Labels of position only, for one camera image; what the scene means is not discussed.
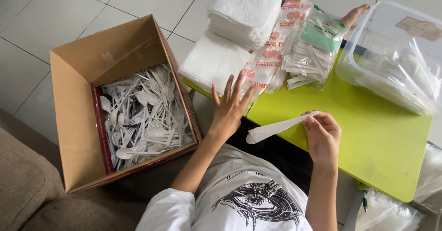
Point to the heap of clear plastic bags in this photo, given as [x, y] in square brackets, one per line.
[430, 175]

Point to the tall stack of white napkins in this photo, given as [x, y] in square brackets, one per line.
[243, 10]

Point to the person's bare foot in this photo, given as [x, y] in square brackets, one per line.
[354, 15]

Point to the person's black trousers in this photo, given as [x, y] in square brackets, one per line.
[276, 155]

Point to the crumpled clear plastic bag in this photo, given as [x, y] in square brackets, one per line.
[386, 213]

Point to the pile of paper-wrapped toothpicks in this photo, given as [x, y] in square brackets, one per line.
[307, 67]

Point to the green toothpick pack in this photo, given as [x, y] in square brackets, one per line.
[323, 34]

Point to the low stack of white napkins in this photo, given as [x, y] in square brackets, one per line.
[212, 60]

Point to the person's left hand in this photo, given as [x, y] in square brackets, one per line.
[228, 115]

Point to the lime green low table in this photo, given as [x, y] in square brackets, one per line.
[366, 141]

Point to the clear plastic storage container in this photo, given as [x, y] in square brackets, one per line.
[390, 58]

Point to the heap of white plastic cutlery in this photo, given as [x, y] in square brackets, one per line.
[148, 120]

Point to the brown cardboard box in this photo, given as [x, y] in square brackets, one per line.
[74, 120]

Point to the black pen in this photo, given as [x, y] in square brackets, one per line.
[364, 201]

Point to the person's right hand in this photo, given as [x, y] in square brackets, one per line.
[324, 139]

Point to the person's white printed shirt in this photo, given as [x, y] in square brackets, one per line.
[241, 196]

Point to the napkin-wrapped white cutlery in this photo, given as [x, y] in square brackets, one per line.
[272, 129]

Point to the stack of red-printed clear sleeves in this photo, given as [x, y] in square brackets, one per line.
[269, 56]

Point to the brown sofa cushion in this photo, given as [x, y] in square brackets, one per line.
[31, 182]

